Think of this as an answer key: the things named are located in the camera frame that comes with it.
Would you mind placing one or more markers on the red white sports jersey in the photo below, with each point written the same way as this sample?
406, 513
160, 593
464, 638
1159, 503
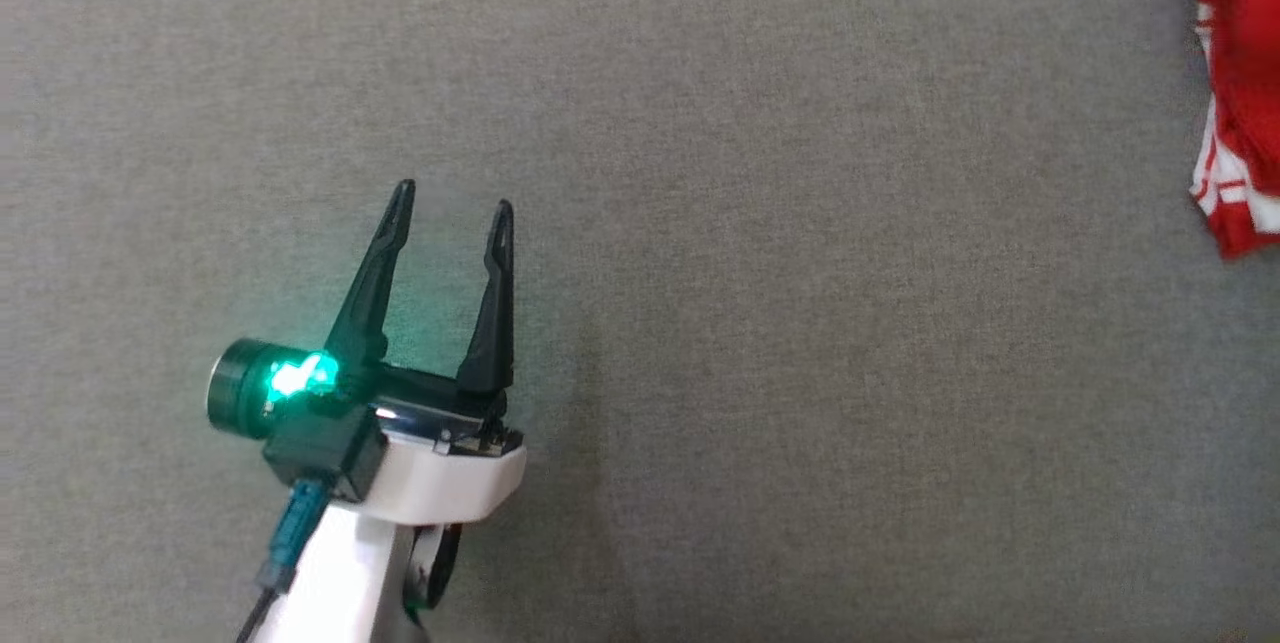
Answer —
1250, 53

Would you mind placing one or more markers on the blue left camera connector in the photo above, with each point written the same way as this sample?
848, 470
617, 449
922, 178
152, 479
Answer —
295, 533

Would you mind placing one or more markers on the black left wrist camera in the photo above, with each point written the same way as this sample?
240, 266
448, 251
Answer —
320, 443

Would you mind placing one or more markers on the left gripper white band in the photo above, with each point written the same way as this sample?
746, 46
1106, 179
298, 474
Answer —
450, 473

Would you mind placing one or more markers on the grey fabric sofa seat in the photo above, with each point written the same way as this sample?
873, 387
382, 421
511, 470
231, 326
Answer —
800, 323

